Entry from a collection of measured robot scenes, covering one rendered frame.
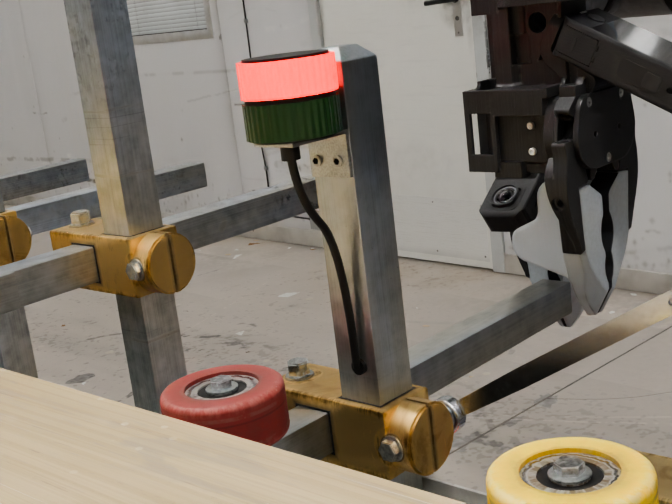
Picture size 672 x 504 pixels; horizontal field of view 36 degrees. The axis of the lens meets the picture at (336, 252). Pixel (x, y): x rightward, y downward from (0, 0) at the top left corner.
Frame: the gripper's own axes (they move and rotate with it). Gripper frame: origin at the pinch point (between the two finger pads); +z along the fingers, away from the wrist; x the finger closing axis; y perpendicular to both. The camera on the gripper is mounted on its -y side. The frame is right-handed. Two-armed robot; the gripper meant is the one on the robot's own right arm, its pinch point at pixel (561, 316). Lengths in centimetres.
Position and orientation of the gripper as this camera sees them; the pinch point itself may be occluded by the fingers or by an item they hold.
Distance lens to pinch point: 99.7
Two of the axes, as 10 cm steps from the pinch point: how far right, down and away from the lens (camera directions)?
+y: 6.6, -2.8, 6.9
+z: 1.4, 9.6, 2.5
